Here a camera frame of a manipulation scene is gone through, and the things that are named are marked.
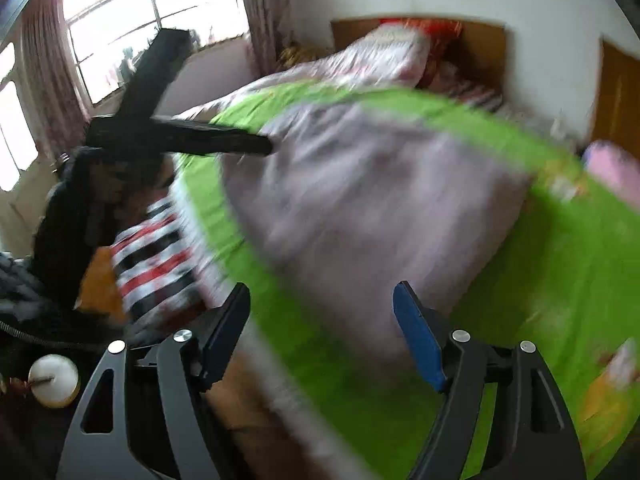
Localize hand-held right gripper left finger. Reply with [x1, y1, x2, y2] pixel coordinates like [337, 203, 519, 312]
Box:
[55, 282, 252, 480]

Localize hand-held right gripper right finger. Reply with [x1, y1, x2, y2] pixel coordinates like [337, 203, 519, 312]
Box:
[392, 281, 587, 480]

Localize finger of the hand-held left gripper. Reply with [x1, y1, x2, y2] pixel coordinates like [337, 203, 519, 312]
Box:
[170, 117, 274, 157]

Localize mauve pants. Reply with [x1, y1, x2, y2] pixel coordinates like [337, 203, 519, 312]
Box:
[220, 105, 536, 361]

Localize large window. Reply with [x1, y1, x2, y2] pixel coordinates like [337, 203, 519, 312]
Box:
[62, 0, 251, 106]

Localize pink patterned curtain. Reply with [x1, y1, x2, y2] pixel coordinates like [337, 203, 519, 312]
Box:
[20, 0, 93, 161]
[235, 0, 296, 76]

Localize red black checked bed sheet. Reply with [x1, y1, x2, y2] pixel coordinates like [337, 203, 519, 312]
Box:
[110, 195, 211, 321]

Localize yellowish bundle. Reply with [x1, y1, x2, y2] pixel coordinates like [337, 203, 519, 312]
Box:
[277, 45, 321, 68]

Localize green blanket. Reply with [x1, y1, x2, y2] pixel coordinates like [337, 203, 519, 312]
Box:
[172, 80, 640, 480]

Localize orange cloth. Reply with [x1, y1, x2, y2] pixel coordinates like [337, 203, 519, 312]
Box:
[75, 247, 128, 323]

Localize narrow window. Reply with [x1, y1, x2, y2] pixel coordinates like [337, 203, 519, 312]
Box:
[0, 42, 38, 191]

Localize white round ball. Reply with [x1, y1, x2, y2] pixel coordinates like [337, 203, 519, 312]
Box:
[27, 354, 81, 408]

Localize pink floral quilt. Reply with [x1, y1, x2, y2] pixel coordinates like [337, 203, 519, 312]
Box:
[172, 27, 436, 126]

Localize striped pillow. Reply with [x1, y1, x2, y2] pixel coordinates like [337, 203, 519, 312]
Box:
[440, 80, 506, 113]

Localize pink cloth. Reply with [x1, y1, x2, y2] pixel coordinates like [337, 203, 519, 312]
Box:
[582, 140, 640, 211]

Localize wooden headboard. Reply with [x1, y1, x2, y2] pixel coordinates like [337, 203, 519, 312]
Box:
[330, 17, 508, 106]

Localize wooden door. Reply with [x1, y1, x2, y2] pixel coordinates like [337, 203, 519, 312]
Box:
[592, 37, 640, 161]

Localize black cable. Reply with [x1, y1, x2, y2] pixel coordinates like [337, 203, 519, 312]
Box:
[0, 320, 103, 352]

